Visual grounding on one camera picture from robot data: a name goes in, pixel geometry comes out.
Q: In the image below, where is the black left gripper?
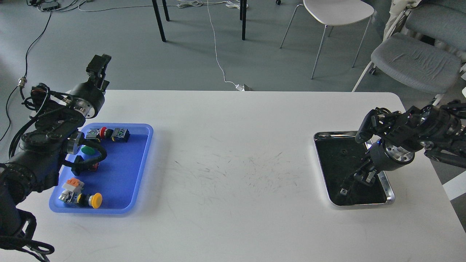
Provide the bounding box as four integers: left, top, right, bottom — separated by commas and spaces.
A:
69, 54, 111, 118

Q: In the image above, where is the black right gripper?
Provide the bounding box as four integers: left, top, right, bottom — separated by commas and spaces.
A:
339, 140, 415, 199

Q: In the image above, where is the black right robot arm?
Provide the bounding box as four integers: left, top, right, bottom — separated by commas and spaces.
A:
336, 100, 466, 204

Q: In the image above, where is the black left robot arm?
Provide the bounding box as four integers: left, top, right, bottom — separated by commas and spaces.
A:
0, 54, 111, 262

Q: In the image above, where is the silver metal tray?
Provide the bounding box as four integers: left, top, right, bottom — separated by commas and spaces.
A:
313, 131, 395, 208

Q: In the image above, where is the blue plastic tray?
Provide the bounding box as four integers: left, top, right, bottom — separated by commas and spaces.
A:
49, 123, 153, 214

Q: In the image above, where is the black table leg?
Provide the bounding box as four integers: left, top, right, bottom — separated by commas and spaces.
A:
162, 0, 170, 21
152, 0, 166, 43
240, 0, 248, 40

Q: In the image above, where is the grey padded chair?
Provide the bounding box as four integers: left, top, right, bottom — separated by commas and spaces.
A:
352, 33, 461, 106

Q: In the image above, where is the white chair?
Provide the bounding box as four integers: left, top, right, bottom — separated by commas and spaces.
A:
280, 0, 375, 79

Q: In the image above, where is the green push button switch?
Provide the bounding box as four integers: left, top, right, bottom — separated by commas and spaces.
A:
80, 128, 101, 155

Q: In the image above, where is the red push button switch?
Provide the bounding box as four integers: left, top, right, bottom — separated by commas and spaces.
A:
98, 127, 130, 143

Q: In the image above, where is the black floor cable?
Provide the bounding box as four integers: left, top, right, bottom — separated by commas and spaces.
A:
0, 0, 86, 142

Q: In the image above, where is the black selector switch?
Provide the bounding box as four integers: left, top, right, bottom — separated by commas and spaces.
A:
71, 155, 99, 176

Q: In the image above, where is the orange white switch block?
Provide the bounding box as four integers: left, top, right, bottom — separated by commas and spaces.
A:
62, 178, 85, 193

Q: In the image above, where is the yellow push button switch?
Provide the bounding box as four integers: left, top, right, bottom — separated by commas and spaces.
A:
58, 191, 103, 209

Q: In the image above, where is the white floor cable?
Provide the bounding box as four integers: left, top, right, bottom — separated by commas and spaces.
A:
78, 0, 252, 91

